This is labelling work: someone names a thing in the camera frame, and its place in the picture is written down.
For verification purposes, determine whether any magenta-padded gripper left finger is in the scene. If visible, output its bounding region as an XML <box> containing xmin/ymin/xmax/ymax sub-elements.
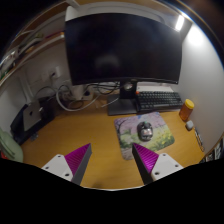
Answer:
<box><xmin>41</xmin><ymin>143</ymin><xmax>92</xmax><ymax>186</ymax></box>

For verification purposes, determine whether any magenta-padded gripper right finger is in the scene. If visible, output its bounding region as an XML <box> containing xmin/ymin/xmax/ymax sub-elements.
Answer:
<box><xmin>131</xmin><ymin>142</ymin><xmax>184</xmax><ymax>185</ymax></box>

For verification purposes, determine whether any transparent computer mouse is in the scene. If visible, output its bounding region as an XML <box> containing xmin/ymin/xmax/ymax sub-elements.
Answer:
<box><xmin>136</xmin><ymin>121</ymin><xmax>154</xmax><ymax>142</ymax></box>

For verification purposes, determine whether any cherry blossom print mouse pad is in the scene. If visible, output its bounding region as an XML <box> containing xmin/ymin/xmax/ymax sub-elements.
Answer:
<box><xmin>113</xmin><ymin>111</ymin><xmax>176</xmax><ymax>161</ymax></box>

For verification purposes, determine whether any small white case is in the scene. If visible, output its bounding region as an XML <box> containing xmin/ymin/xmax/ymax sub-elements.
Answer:
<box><xmin>185</xmin><ymin>119</ymin><xmax>195</xmax><ymax>131</ymax></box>

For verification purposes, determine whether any black keyboard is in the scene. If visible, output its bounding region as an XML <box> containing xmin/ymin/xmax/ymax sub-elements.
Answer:
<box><xmin>134</xmin><ymin>90</ymin><xmax>184</xmax><ymax>113</ymax></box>

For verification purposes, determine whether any orange bottle with yellow lid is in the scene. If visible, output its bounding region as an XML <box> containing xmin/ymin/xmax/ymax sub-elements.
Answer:
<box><xmin>178</xmin><ymin>98</ymin><xmax>195</xmax><ymax>122</ymax></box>

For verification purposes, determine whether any silver mini computer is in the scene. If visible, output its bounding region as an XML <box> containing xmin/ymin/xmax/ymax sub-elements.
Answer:
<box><xmin>22</xmin><ymin>100</ymin><xmax>44</xmax><ymax>132</ymax></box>

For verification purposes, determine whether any white power strip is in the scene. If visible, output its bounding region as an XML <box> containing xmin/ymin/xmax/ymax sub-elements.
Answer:
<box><xmin>83</xmin><ymin>88</ymin><xmax>96</xmax><ymax>101</ymax></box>

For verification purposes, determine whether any black box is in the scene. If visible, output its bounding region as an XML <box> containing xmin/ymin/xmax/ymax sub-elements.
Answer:
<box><xmin>9</xmin><ymin>96</ymin><xmax>56</xmax><ymax>146</ymax></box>

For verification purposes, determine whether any white charger block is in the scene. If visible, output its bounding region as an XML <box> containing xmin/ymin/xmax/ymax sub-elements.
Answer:
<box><xmin>71</xmin><ymin>84</ymin><xmax>84</xmax><ymax>100</ymax></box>

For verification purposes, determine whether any pale green object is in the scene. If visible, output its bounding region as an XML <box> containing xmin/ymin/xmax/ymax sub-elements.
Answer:
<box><xmin>0</xmin><ymin>128</ymin><xmax>24</xmax><ymax>163</ymax></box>

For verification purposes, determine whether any flat white box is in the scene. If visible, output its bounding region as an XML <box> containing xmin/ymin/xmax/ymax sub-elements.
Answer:
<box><xmin>135</xmin><ymin>83</ymin><xmax>174</xmax><ymax>94</ymax></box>

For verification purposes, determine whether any black curved monitor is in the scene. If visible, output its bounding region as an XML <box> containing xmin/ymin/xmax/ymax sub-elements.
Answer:
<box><xmin>64</xmin><ymin>13</ymin><xmax>184</xmax><ymax>117</ymax></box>

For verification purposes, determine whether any white cable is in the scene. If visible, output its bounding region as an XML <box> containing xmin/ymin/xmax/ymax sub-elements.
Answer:
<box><xmin>55</xmin><ymin>84</ymin><xmax>101</xmax><ymax>113</ymax></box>

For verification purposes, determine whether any black cable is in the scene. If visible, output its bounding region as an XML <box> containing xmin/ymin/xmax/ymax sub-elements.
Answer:
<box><xmin>89</xmin><ymin>81</ymin><xmax>121</xmax><ymax>96</ymax></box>

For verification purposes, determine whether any white wall outlet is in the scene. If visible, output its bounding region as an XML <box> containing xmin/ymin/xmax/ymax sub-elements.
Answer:
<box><xmin>49</xmin><ymin>66</ymin><xmax>63</xmax><ymax>79</ymax></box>

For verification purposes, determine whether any wooden wall shelf unit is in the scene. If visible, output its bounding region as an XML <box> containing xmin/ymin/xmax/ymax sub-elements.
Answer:
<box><xmin>0</xmin><ymin>29</ymin><xmax>66</xmax><ymax>88</ymax></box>

